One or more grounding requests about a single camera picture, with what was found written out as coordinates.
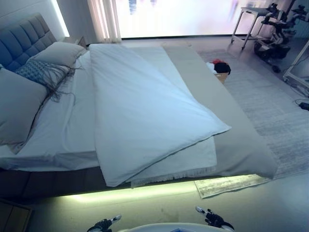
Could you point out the red garment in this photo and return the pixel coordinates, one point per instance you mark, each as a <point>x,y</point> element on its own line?
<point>217,61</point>

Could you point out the patterned fringed cushion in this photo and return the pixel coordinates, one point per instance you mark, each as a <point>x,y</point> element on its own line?
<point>31,68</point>

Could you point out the white duvet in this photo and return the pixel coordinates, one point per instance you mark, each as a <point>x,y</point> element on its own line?
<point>135,108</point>

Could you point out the black garment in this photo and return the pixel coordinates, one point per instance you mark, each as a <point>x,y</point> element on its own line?
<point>222,67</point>

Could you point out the white garment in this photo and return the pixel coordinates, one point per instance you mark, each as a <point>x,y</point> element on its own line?
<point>210,66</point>

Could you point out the wall LED light strip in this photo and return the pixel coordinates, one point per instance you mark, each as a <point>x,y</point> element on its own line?
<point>60,17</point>

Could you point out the black wheeled robot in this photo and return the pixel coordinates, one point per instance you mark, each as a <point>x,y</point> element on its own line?
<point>270,46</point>

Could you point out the white fringed blanket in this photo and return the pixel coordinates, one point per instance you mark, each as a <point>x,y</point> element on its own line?
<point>183,159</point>

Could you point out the bright large window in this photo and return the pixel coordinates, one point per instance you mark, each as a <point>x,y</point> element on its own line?
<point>181,19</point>

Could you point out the wooden nightstand with panel doors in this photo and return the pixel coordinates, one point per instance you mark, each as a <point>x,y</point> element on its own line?
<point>12,215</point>

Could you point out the grey tufted headboard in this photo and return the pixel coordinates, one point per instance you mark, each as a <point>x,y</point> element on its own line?
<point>24,36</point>

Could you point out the white bed sheet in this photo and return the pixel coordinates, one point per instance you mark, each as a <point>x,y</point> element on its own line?
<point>67,125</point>

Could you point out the small cardboard box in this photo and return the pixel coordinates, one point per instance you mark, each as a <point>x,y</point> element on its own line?
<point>221,77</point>

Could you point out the large grey pillow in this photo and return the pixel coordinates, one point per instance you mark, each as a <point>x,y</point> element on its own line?
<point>17,104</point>

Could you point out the brown upholstered bed frame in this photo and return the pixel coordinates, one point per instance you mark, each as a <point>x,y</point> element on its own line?
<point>48,181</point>

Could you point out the small wooden nightstand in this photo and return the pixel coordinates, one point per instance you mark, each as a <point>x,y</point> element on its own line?
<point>80,42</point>

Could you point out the silver robot torso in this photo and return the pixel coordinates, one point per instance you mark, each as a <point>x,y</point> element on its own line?
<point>169,228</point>

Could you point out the grey striped rug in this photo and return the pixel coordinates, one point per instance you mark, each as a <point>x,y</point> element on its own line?
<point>260,104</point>

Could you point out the small grey pillow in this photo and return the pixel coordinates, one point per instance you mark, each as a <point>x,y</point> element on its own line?
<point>60,52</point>

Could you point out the beige curtain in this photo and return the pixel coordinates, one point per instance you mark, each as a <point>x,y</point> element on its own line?
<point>103,19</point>

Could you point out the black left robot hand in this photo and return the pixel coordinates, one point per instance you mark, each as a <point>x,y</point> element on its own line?
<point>103,223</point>

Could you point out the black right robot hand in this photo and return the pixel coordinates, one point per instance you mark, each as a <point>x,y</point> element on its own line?
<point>213,218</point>

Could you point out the white metal rack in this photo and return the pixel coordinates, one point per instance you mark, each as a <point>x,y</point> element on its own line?
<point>299,60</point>

